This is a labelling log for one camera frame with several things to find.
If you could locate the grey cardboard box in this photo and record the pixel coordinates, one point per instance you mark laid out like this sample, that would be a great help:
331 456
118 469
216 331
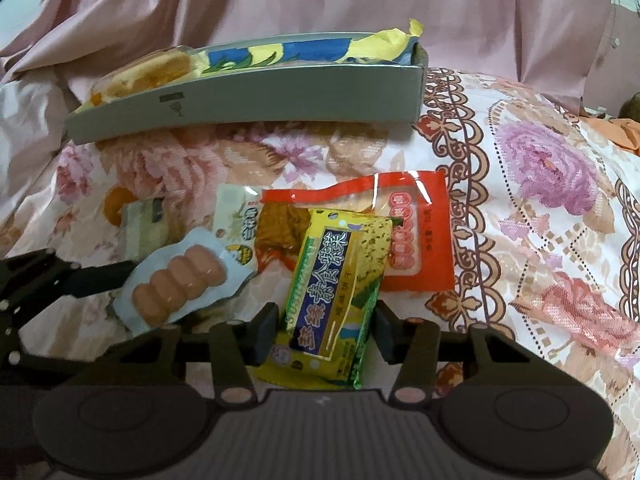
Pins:
300 100

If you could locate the blue yellow snack packet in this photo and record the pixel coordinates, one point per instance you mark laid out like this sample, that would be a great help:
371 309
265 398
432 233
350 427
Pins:
300 52

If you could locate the pale blue sausage packet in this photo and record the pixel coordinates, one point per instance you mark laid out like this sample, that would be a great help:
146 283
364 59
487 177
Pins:
175 280

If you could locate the brown patterned cloth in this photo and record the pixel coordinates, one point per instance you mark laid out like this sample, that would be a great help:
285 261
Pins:
631 105

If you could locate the yellow green snack packet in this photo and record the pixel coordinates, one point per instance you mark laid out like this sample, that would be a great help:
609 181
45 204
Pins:
330 310

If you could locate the white quilt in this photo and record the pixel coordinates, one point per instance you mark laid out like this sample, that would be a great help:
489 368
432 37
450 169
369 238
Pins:
25 120

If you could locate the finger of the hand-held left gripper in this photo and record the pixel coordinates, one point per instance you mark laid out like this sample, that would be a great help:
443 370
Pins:
70 335
95 277

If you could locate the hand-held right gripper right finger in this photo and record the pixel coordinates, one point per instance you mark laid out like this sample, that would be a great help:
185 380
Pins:
386 332

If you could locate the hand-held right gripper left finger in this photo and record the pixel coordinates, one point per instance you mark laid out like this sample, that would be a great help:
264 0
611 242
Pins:
265 335

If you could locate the round cake packet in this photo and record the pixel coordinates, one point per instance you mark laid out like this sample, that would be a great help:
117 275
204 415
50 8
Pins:
145 225

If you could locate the brown tofu snack packet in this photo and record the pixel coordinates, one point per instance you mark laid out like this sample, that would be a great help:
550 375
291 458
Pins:
277 230

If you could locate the orange cloth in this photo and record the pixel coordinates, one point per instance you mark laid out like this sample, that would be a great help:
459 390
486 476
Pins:
620 130

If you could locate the red snack packet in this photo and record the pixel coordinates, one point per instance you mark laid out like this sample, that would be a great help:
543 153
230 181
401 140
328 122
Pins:
420 240

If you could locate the floral bed sheet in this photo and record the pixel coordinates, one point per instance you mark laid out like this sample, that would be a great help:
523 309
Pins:
550 260

